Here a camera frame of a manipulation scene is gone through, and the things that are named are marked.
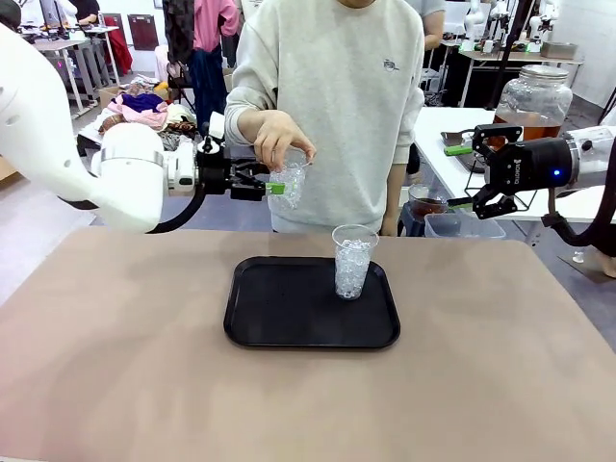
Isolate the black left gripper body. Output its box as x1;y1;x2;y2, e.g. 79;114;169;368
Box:
194;147;242;197

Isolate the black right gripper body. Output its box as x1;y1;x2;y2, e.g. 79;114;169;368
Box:
485;137;577;194

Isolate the clear cup with ice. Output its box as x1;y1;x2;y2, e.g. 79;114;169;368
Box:
331;223;380;301
267;148;310;212

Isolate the person's right forearm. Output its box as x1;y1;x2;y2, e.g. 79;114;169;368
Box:
237;108;270;145

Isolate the person's left forearm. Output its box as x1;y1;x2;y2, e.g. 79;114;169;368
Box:
382;163;405;238

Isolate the plastic cup of tea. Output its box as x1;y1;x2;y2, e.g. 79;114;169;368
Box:
408;184;449;218

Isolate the person's right hand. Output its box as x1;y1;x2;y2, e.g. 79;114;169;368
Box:
252;111;318;170

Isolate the clear plastic container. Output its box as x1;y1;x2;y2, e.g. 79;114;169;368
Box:
423;211;506;240

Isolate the glass tea dispenser jar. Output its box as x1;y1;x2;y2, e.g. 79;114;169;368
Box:
493;64;574;141

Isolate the white side table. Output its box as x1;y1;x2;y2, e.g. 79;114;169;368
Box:
413;106;616;225

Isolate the black tripod pole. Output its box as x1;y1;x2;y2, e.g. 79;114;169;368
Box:
489;0;526;111

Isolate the dark grey plastic stool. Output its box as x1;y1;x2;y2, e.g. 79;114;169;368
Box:
398;200;430;238

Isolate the pile of clothes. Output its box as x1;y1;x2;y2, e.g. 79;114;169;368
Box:
98;81;198;150

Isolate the person in grey sweatshirt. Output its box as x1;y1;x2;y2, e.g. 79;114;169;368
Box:
223;0;427;237

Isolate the metal box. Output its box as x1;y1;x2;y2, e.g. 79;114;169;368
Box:
541;41;578;60

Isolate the black plastic tray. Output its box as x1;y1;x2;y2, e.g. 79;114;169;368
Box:
222;255;401;350

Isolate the person in grey shirt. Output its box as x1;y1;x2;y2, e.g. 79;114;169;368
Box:
418;0;447;52

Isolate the person in pink top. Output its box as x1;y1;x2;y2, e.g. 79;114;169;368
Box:
188;0;241;130

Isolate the dark hanging coat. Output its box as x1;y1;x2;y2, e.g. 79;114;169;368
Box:
162;0;196;66

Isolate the dark red board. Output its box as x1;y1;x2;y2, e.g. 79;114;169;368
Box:
127;13;159;52

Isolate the grey work table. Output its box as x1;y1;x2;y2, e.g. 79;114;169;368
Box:
33;26;121;116

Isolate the black wire stand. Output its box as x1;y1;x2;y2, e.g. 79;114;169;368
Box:
464;143;539;212

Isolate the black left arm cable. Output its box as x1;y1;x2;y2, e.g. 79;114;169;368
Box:
143;190;208;236

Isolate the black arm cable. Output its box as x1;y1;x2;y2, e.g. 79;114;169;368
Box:
143;190;208;236
541;139;616;247

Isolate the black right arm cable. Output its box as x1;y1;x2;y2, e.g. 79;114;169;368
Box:
541;139;616;247

